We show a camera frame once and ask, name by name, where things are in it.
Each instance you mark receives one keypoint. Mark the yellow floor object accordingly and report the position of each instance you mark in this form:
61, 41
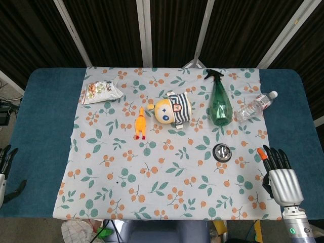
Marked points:
219, 226

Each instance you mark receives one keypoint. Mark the green plastic spray bottle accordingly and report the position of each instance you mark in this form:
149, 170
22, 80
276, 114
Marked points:
220, 103

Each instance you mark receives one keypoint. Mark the floral leaf print tablecloth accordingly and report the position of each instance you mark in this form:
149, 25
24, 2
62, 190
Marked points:
164, 177

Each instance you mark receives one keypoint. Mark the white checkered cloth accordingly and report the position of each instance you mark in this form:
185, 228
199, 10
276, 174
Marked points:
76, 231

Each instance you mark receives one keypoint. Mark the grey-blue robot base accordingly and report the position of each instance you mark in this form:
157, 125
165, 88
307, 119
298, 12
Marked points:
164, 231

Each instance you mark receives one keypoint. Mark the silver call bell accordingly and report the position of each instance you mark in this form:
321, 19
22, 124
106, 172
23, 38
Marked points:
222, 152

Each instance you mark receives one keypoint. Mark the blue table cover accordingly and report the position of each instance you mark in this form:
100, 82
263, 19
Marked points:
43, 126

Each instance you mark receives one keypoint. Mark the white partition frame post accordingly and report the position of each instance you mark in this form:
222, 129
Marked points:
144, 33
203, 30
286, 33
73, 33

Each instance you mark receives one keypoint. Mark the small green plastic object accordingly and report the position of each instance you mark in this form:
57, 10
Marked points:
105, 233

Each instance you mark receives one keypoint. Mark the clear plastic water bottle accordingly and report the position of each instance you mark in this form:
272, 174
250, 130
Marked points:
253, 107

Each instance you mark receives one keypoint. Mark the robot left five-finger hand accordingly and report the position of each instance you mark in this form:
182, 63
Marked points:
6, 158

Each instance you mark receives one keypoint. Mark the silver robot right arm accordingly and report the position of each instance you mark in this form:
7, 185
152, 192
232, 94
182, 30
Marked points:
296, 225

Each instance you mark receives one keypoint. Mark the robot right five-finger hand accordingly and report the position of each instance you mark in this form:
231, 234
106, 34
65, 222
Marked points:
284, 184

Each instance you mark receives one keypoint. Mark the white snack bag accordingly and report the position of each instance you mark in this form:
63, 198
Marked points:
101, 92

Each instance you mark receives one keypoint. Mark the yellow plush doll striped shirt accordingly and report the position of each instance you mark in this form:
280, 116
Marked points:
169, 108

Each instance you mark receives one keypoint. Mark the yellow rubber chicken toy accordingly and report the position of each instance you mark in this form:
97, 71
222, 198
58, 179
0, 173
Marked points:
140, 122

